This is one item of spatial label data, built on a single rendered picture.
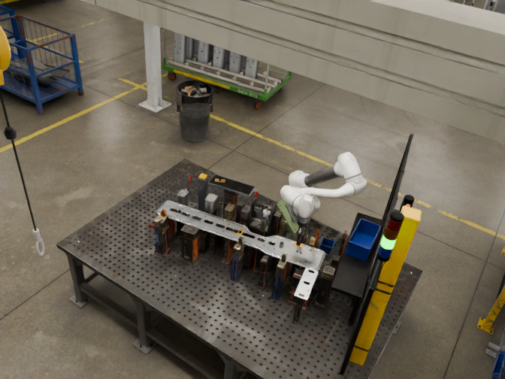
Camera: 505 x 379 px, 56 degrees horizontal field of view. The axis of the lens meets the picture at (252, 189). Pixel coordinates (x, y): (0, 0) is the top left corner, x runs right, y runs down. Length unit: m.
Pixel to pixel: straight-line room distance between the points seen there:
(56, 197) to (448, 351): 4.31
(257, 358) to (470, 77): 2.98
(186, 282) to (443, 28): 3.37
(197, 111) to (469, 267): 3.71
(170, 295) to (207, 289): 0.28
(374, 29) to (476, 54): 0.11
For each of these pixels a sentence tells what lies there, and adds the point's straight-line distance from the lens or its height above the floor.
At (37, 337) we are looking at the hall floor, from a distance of 4.53.
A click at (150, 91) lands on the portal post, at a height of 0.26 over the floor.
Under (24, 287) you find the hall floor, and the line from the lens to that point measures 4.92.
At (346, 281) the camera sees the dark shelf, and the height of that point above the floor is 1.03.
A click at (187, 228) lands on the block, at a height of 1.03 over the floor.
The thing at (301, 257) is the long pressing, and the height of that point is 1.00.
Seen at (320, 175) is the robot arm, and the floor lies 1.32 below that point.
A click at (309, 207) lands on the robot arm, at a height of 1.48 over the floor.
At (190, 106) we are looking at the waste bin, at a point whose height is 0.58.
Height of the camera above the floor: 3.53
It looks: 37 degrees down
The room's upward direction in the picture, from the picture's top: 6 degrees clockwise
